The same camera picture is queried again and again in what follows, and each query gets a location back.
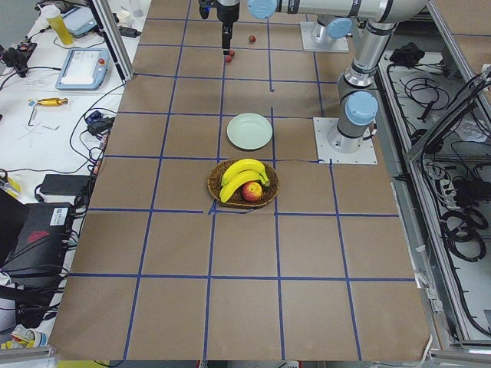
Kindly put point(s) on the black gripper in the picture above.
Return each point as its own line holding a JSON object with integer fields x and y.
{"x": 225, "y": 14}

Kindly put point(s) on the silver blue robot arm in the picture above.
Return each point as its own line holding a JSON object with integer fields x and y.
{"x": 358, "y": 108}

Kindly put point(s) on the pale green plate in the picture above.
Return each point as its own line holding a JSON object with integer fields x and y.
{"x": 249, "y": 131}

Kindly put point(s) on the white paper cup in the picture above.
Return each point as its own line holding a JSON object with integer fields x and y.
{"x": 124, "y": 18}

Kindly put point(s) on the yellow banana bunch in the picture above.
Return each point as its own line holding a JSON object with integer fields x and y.
{"x": 239, "y": 173}

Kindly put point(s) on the blue teach pendant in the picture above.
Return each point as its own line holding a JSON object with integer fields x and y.
{"x": 83, "y": 69}
{"x": 79, "y": 21}

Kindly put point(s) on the red yellow apple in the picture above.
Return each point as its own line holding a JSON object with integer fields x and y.
{"x": 252, "y": 191}

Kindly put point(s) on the woven wicker basket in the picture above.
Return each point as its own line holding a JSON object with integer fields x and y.
{"x": 237, "y": 201}

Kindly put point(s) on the yellow bottle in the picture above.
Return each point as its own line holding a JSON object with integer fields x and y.
{"x": 52, "y": 14}

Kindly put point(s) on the gold wrapped candy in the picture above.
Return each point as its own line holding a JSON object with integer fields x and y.
{"x": 52, "y": 102}

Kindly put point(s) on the black power adapter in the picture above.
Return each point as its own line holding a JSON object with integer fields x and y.
{"x": 61, "y": 184}

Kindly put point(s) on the black computer case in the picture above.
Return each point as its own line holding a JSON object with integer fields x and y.
{"x": 34, "y": 236}

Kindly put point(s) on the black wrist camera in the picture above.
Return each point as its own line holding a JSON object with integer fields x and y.
{"x": 204, "y": 9}

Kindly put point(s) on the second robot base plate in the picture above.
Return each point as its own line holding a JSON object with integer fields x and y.
{"x": 315, "y": 38}

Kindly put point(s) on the aluminium frame post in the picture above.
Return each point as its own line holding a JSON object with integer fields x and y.
{"x": 111, "y": 34}

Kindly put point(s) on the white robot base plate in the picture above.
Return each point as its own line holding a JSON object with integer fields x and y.
{"x": 345, "y": 153}

